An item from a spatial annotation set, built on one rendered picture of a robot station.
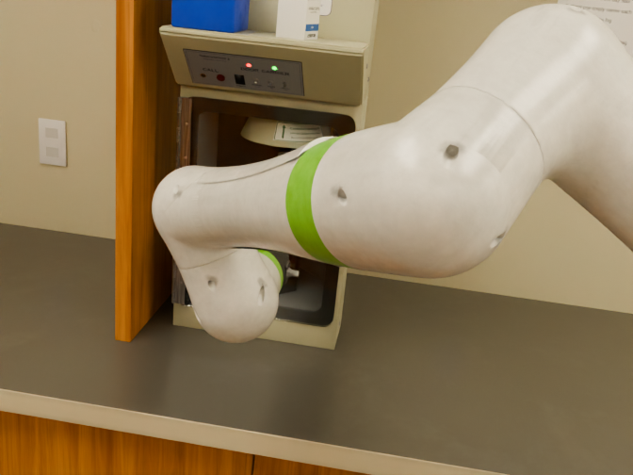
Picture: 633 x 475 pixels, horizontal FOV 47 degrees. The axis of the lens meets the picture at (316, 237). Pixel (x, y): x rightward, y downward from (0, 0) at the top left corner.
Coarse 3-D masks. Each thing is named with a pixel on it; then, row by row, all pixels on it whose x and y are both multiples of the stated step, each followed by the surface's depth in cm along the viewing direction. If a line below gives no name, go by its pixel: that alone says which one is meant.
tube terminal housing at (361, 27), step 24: (264, 0) 119; (336, 0) 118; (360, 0) 117; (264, 24) 120; (336, 24) 119; (360, 24) 118; (216, 96) 126; (240, 96) 125; (264, 96) 124; (360, 120) 123; (192, 312) 140; (336, 312) 135; (264, 336) 139; (288, 336) 139; (312, 336) 138; (336, 336) 140
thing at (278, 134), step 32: (192, 96) 125; (192, 128) 127; (224, 128) 126; (256, 128) 125; (288, 128) 124; (320, 128) 124; (352, 128) 123; (192, 160) 129; (224, 160) 128; (256, 160) 127; (288, 256) 132; (288, 288) 134; (320, 288) 133; (288, 320) 136; (320, 320) 135
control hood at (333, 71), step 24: (168, 48) 115; (192, 48) 114; (216, 48) 113; (240, 48) 112; (264, 48) 111; (288, 48) 110; (312, 48) 109; (336, 48) 109; (360, 48) 109; (312, 72) 114; (336, 72) 113; (360, 72) 112; (288, 96) 121; (312, 96) 120; (336, 96) 119; (360, 96) 118
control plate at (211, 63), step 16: (192, 64) 117; (208, 64) 117; (224, 64) 116; (240, 64) 115; (256, 64) 115; (272, 64) 114; (288, 64) 113; (192, 80) 121; (208, 80) 121; (224, 80) 120; (272, 80) 118; (288, 80) 117
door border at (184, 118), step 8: (184, 104) 126; (184, 112) 126; (184, 120) 126; (184, 128) 127; (184, 136) 127; (176, 144) 128; (184, 144) 128; (176, 152) 128; (184, 152) 128; (184, 160) 129; (176, 272) 136; (176, 280) 137; (176, 288) 137; (184, 288) 137; (176, 296) 138; (184, 296) 138
